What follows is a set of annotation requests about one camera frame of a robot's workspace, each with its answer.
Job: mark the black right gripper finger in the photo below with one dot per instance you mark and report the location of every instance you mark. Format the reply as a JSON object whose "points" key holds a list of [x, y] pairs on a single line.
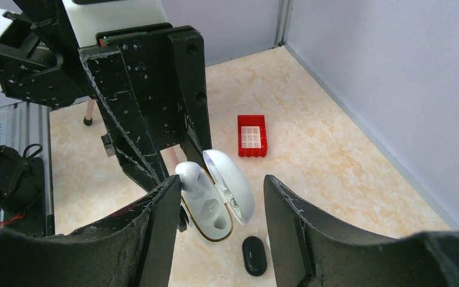
{"points": [[191, 93], [129, 131]]}

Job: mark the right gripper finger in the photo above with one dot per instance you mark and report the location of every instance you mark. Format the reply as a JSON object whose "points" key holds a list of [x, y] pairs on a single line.
{"points": [[130, 247], [310, 247]]}

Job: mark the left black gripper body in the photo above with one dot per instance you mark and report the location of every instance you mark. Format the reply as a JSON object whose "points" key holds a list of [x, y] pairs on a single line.
{"points": [[147, 52]]}

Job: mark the white stem earbud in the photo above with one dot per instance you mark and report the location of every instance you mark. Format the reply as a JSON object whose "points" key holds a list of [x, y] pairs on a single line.
{"points": [[189, 173]]}

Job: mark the white square charging case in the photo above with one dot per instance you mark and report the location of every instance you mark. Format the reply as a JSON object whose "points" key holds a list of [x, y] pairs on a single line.
{"points": [[223, 198]]}

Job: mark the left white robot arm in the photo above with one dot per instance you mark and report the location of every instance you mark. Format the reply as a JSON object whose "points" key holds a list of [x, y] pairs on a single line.
{"points": [[39, 46]]}

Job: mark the red toy window brick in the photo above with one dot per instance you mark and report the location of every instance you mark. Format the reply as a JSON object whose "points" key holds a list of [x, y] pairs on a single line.
{"points": [[252, 134]]}

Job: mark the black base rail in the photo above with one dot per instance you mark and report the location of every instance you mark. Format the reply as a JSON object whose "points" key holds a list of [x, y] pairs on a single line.
{"points": [[26, 198]]}

